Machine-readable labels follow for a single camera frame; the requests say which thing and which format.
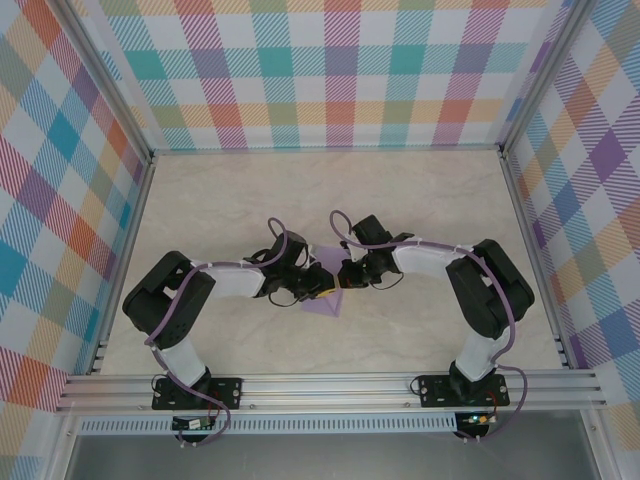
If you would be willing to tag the aluminium front rail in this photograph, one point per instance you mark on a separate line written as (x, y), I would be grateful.
(325, 392)

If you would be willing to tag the aluminium side rail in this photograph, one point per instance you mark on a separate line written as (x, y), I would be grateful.
(537, 260)
(125, 265)

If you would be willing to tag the aluminium lower frame bar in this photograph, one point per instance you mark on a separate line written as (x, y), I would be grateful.
(64, 450)
(597, 450)

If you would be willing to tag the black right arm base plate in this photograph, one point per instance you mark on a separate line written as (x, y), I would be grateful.
(435, 392)

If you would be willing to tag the aluminium back rail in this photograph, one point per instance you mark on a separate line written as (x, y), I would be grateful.
(325, 149)

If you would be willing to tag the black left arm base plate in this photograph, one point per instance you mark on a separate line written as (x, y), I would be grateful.
(230, 392)

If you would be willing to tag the aluminium corner post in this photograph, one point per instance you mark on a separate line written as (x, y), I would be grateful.
(105, 82)
(545, 80)

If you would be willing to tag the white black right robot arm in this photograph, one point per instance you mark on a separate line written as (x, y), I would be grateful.
(425, 260)

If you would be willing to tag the purple paper sheet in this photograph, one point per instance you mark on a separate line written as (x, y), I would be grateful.
(330, 257)

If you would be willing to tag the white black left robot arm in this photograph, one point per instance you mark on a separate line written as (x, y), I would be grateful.
(235, 282)

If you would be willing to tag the small circuit board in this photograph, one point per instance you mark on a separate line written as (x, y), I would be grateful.
(192, 424)
(477, 419)

